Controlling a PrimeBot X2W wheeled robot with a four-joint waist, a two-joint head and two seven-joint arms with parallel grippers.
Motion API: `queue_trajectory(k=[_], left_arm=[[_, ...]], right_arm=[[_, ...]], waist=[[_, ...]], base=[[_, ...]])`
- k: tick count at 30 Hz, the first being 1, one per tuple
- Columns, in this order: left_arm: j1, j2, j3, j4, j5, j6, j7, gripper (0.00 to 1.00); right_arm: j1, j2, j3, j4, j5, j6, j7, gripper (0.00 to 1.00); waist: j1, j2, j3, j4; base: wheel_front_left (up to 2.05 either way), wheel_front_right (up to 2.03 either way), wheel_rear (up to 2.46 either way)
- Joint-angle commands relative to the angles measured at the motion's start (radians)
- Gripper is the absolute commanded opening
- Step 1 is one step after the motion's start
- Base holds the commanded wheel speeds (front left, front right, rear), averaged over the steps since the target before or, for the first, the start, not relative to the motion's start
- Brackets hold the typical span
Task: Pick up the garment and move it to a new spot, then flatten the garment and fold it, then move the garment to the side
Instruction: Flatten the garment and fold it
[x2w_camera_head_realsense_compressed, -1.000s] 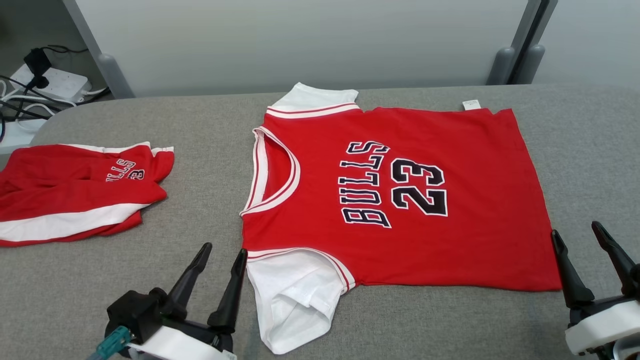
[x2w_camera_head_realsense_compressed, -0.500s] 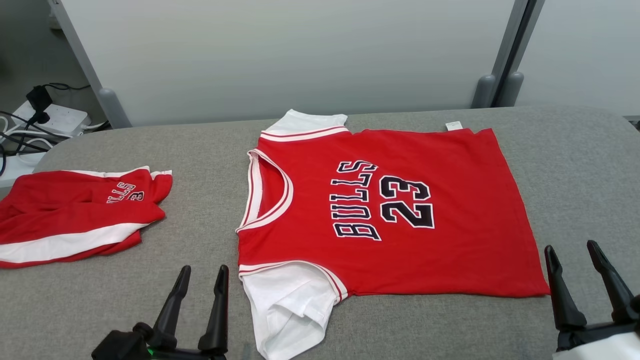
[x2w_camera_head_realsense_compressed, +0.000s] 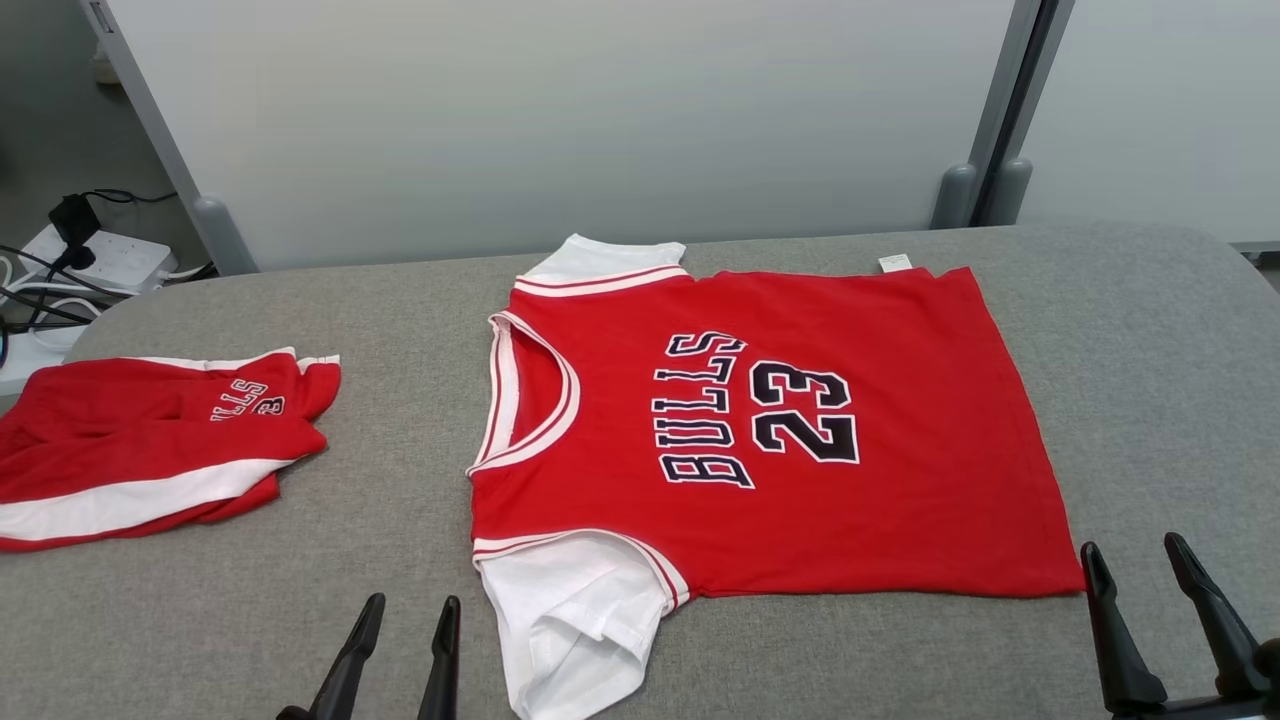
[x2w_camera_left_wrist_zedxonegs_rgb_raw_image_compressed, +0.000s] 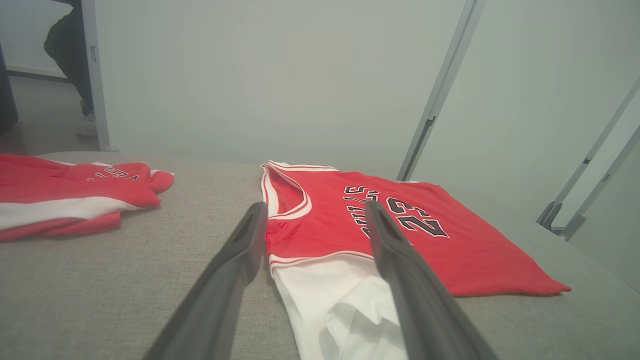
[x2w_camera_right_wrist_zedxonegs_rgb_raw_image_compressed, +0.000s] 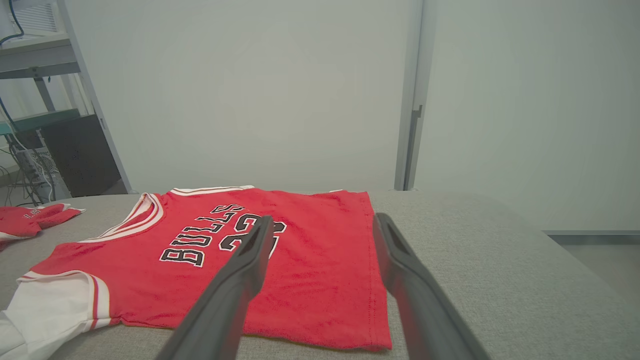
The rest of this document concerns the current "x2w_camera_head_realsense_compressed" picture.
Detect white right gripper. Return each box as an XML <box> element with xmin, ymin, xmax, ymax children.
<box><xmin>1080</xmin><ymin>532</ymin><xmax>1280</xmax><ymax>720</ymax></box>

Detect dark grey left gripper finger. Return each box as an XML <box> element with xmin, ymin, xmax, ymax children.
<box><xmin>418</xmin><ymin>596</ymin><xmax>463</xmax><ymax>720</ymax></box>
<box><xmin>276</xmin><ymin>593</ymin><xmax>387</xmax><ymax>720</ymax></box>

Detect red shorts with white stripe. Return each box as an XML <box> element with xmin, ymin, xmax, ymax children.
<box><xmin>0</xmin><ymin>347</ymin><xmax>342</xmax><ymax>554</ymax></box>

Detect red Bulls 23 jersey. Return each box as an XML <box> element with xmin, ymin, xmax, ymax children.
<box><xmin>467</xmin><ymin>234</ymin><xmax>1087</xmax><ymax>720</ymax></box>

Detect plain white power strip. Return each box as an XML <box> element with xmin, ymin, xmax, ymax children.
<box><xmin>0</xmin><ymin>322</ymin><xmax>89</xmax><ymax>397</ymax></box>

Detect white power strip with sockets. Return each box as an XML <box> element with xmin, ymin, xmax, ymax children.
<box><xmin>18</xmin><ymin>224</ymin><xmax>178</xmax><ymax>297</ymax></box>

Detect black power adapter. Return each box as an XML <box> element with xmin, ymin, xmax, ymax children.
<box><xmin>47</xmin><ymin>192</ymin><xmax>102</xmax><ymax>272</ymax></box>

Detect narrow white partition panel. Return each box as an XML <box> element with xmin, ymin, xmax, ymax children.
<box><xmin>1015</xmin><ymin>0</ymin><xmax>1280</xmax><ymax>247</ymax></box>

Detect wide white partition panel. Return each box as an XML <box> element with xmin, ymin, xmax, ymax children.
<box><xmin>80</xmin><ymin>0</ymin><xmax>1047</xmax><ymax>273</ymax></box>

